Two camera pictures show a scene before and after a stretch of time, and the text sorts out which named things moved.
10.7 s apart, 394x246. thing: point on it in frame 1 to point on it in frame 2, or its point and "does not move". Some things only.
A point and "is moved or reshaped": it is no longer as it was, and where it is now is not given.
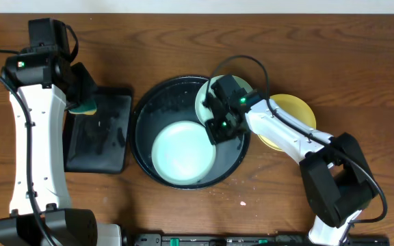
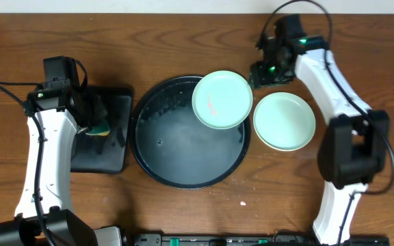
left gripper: (81, 90) to (92, 114)
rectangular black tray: (96, 143) does not move
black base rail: (250, 240) does not move
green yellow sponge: (88, 107) is moved or reshaped
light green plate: (183, 152) is moved or reshaped
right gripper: (215, 137) to (258, 78)
